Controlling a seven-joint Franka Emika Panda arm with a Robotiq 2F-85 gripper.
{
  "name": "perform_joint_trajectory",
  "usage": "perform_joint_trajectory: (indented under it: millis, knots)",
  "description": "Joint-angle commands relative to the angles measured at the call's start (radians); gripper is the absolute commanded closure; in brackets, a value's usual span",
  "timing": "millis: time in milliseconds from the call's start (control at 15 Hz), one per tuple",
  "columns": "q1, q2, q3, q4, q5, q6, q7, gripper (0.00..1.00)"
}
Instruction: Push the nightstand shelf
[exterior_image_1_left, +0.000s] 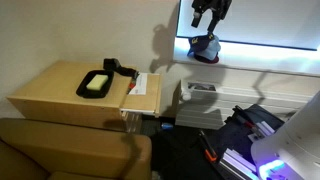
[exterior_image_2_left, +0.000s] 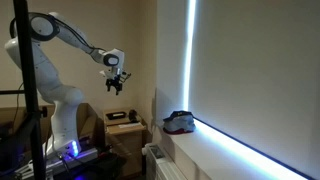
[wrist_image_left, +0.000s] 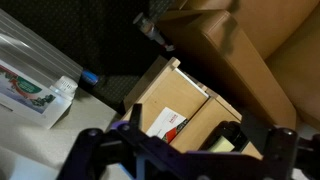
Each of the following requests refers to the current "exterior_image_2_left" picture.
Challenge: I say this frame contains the grey roller window blind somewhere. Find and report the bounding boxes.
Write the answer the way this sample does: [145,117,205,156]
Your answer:
[188,0,320,179]

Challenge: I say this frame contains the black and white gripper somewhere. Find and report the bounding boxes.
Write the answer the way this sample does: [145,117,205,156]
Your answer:
[99,67,132,96]

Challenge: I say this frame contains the wooden nightstand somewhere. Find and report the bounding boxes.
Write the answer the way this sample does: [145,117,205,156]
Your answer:
[102,108,148,178]

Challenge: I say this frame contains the white wall radiator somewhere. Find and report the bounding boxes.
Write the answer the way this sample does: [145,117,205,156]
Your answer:
[141,143,188,180]

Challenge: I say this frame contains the black camera stand pole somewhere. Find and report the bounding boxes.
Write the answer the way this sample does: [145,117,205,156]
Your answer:
[0,0,48,180]

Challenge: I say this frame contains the black rectangular box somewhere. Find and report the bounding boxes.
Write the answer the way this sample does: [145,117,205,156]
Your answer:
[105,111,128,121]

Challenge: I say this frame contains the metal robot base platform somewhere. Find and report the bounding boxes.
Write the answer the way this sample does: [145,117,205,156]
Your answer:
[14,143,100,180]

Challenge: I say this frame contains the wooden nightstand pull-out shelf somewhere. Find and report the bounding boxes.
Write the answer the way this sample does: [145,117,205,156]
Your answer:
[105,121,147,136]

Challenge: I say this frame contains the small black gadget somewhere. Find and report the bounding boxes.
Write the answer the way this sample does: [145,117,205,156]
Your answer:
[128,109,140,124]

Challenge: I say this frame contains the dark folded cloth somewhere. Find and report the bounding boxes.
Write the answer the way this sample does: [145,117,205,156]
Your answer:
[162,110,197,135]

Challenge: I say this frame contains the white paper sheet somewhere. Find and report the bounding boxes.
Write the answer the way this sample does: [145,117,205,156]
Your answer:
[118,122,143,129]

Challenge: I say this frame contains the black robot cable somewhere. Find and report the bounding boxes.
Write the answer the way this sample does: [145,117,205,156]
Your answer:
[11,81,25,133]

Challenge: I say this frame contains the wooden bed headboard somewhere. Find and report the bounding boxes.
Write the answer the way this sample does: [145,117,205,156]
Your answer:
[0,102,101,148]

